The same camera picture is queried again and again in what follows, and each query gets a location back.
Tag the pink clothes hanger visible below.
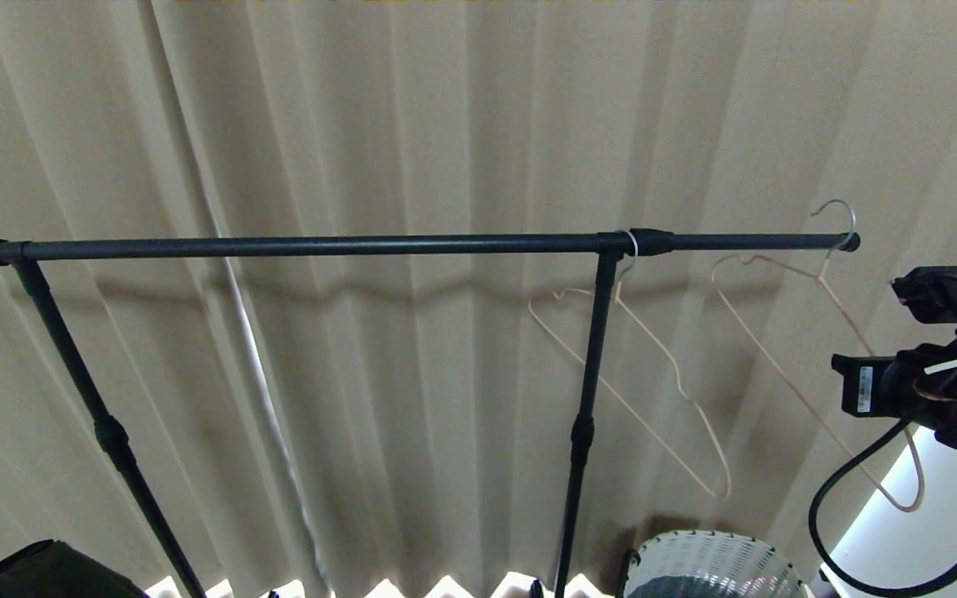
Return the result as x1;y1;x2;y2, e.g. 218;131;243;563
711;199;926;512
528;231;733;501

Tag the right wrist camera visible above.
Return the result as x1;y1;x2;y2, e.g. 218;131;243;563
891;266;957;350

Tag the beige curtain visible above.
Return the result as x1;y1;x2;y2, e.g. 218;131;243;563
0;0;957;598

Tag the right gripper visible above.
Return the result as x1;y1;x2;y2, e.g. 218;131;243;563
832;347;957;424

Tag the black cable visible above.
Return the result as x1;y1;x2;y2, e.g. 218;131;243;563
808;419;957;597

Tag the black clothes rack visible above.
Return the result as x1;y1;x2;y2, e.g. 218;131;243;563
0;227;861;598

